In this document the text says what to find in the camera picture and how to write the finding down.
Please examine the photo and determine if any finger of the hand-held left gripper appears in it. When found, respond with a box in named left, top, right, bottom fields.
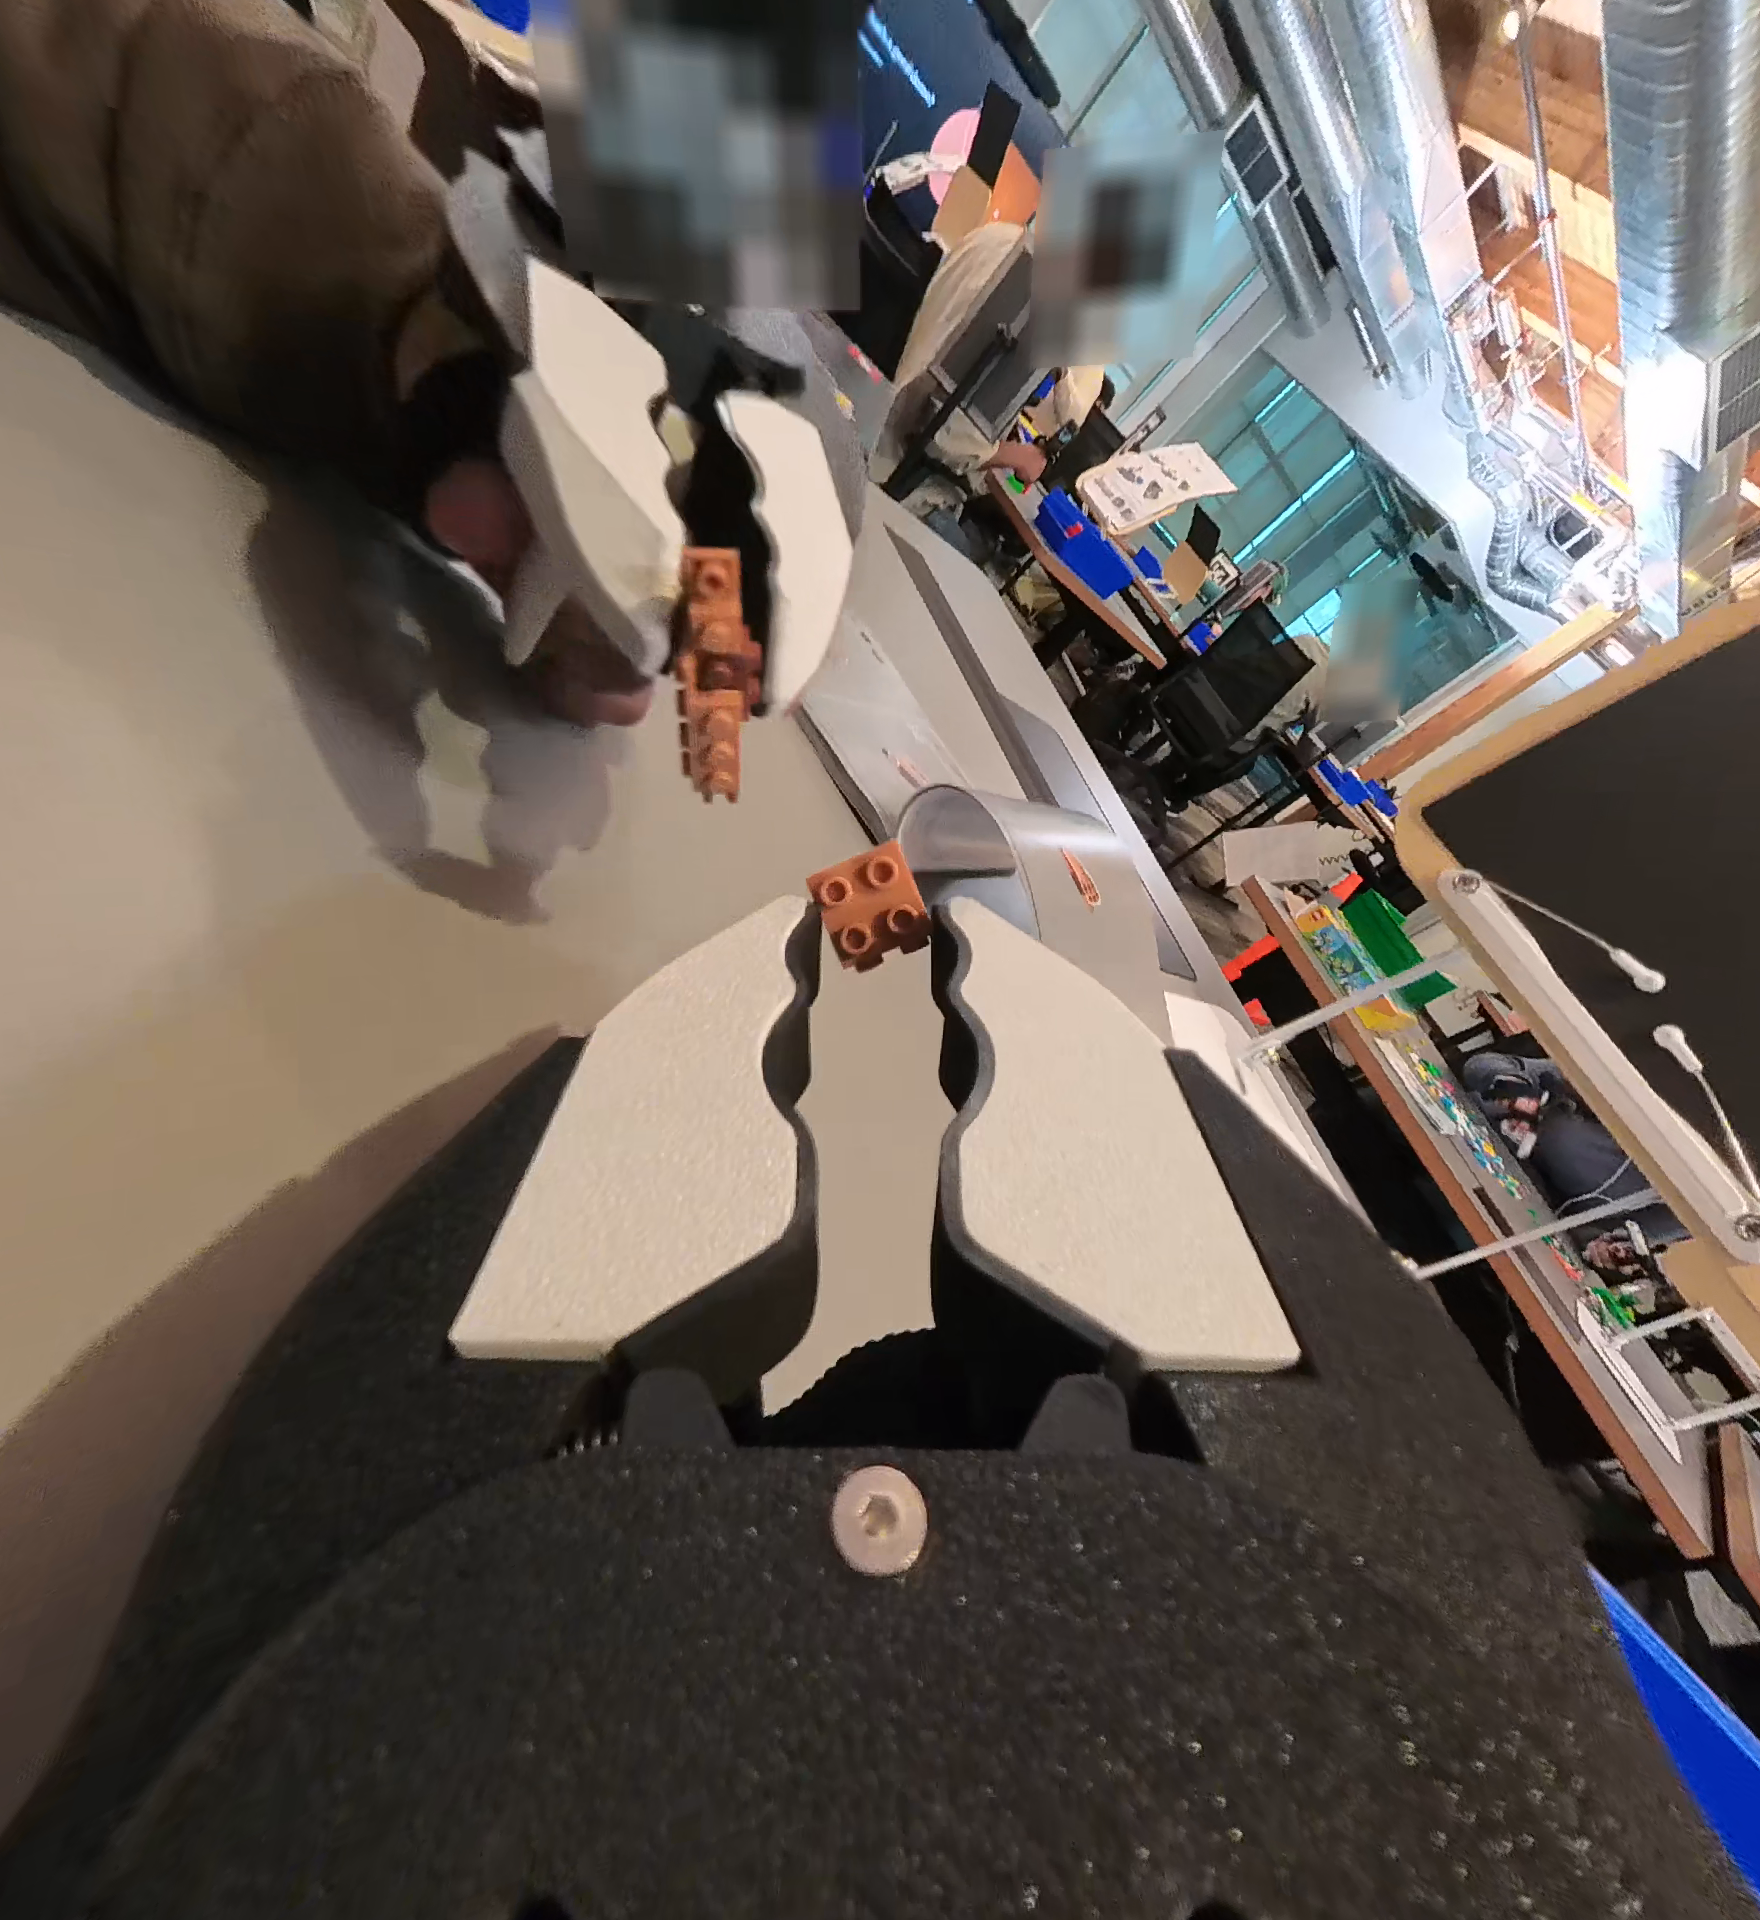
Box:
left=497, top=257, right=694, bottom=678
left=707, top=391, right=858, bottom=723

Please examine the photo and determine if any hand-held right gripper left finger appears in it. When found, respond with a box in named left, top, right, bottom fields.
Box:
left=449, top=895, right=822, bottom=1382

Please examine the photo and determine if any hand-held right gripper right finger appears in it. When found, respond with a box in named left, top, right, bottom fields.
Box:
left=936, top=895, right=1309, bottom=1382

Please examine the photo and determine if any brown brick assembly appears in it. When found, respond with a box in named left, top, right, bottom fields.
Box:
left=671, top=551, right=771, bottom=808

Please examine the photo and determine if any brick instruction booklet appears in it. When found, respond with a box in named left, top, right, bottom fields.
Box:
left=791, top=481, right=1211, bottom=1038

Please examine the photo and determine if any orange brown square brick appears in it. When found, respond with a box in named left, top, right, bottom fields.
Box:
left=806, top=848, right=936, bottom=971

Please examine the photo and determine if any blue plastic bin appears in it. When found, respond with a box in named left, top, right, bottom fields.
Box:
left=1587, top=1561, right=1760, bottom=1920

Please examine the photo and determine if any person's left forearm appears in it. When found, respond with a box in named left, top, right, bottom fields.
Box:
left=0, top=0, right=522, bottom=468

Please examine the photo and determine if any grey desk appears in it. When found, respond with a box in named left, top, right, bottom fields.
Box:
left=0, top=271, right=1242, bottom=1920

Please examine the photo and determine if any person's left hand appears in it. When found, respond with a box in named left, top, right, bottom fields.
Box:
left=416, top=347, right=664, bottom=728

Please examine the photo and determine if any wooden office table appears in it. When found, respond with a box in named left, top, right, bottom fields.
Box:
left=985, top=452, right=1211, bottom=678

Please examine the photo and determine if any stack of blue bins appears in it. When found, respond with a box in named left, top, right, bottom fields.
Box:
left=1046, top=496, right=1181, bottom=618

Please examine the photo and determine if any white board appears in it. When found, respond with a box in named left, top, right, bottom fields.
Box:
left=1076, top=447, right=1236, bottom=542

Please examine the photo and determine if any green box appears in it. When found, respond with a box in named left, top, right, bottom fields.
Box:
left=1346, top=886, right=1452, bottom=1007

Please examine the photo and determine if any black office chair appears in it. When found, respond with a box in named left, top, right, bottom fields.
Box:
left=1166, top=615, right=1316, bottom=783

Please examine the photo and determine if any silver ventilation duct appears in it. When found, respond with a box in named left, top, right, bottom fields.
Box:
left=1587, top=0, right=1760, bottom=601
left=1152, top=0, right=1421, bottom=334

